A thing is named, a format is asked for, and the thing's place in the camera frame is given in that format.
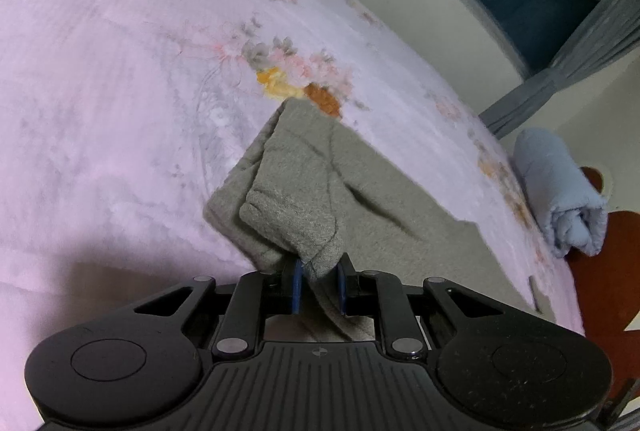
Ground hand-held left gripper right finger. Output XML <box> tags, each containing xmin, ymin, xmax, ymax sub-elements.
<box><xmin>336</xmin><ymin>253</ymin><xmax>504</xmax><ymax>360</ymax></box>

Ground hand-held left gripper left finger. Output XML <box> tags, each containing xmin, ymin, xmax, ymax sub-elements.
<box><xmin>134</xmin><ymin>260</ymin><xmax>304</xmax><ymax>360</ymax></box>

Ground grey pants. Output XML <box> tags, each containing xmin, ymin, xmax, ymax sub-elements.
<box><xmin>202</xmin><ymin>98</ymin><xmax>556</xmax><ymax>344</ymax></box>

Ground light blue rolled blanket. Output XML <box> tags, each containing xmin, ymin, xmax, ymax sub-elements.
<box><xmin>512</xmin><ymin>127</ymin><xmax>610</xmax><ymax>258</ymax></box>

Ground pink floral bedsheet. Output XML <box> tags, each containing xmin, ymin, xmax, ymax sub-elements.
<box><xmin>0</xmin><ymin>0</ymin><xmax>587</xmax><ymax>431</ymax></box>

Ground reddish brown wooden furniture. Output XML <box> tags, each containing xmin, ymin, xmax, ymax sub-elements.
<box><xmin>567</xmin><ymin>166</ymin><xmax>640</xmax><ymax>414</ymax></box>

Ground grey curtain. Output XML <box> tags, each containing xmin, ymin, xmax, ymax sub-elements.
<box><xmin>477</xmin><ymin>0</ymin><xmax>640</xmax><ymax>138</ymax></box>

